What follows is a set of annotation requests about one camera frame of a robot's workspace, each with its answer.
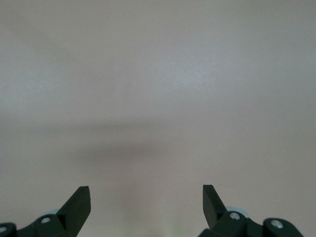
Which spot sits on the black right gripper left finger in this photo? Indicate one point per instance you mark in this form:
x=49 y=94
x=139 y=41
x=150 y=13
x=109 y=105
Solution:
x=64 y=217

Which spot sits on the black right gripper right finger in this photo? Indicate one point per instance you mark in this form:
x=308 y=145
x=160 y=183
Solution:
x=227 y=219

